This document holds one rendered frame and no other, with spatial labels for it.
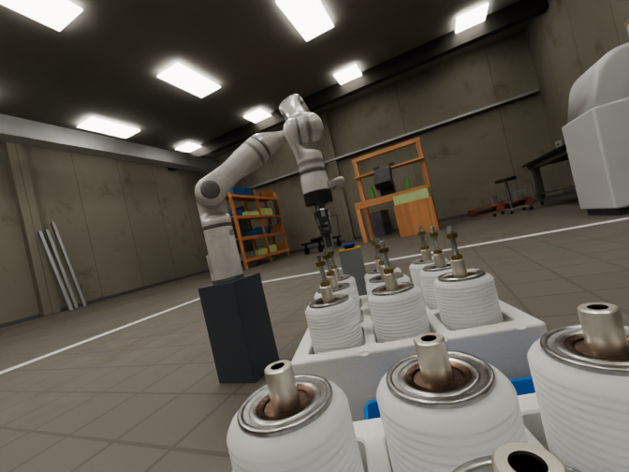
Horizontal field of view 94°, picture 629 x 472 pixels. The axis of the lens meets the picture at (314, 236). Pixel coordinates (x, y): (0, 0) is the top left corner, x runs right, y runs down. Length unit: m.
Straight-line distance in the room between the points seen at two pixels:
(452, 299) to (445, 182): 8.88
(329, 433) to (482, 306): 0.37
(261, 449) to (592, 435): 0.21
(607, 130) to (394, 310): 2.97
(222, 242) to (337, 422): 0.76
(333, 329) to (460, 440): 0.33
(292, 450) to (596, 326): 0.22
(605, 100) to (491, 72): 6.83
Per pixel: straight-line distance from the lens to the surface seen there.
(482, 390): 0.23
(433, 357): 0.24
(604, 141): 3.32
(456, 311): 0.54
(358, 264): 0.92
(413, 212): 5.80
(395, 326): 0.52
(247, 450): 0.24
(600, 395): 0.26
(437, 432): 0.22
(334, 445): 0.24
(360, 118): 10.06
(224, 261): 0.94
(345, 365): 0.51
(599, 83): 3.45
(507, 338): 0.53
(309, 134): 0.80
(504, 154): 9.59
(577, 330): 0.32
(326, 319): 0.52
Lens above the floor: 0.37
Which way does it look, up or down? level
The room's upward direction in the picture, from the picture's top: 13 degrees counter-clockwise
